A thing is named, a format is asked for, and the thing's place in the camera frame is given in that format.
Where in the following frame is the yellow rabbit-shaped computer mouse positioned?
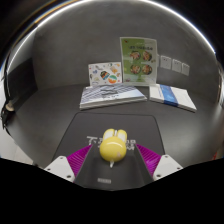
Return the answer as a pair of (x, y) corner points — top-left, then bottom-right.
(99, 128), (128, 169)

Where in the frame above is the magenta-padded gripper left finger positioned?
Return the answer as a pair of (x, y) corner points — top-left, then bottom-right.
(44, 144), (98, 184)

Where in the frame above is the white colourful sticker card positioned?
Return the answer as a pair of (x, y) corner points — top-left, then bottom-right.
(87, 61), (123, 87)

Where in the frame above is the grey striped booklet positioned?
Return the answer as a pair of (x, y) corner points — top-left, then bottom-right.
(79, 83), (148, 111)

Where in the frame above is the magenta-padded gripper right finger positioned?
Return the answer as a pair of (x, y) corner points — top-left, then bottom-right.
(134, 143), (184, 183)

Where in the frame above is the dark grey mouse pad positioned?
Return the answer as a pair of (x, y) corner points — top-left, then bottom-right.
(52, 112), (166, 192)

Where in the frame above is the white book with blue stripe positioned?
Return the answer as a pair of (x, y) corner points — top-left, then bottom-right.
(148, 83), (198, 113)

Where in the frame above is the green standing menu card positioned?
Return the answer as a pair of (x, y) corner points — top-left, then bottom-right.
(119, 36), (158, 87)

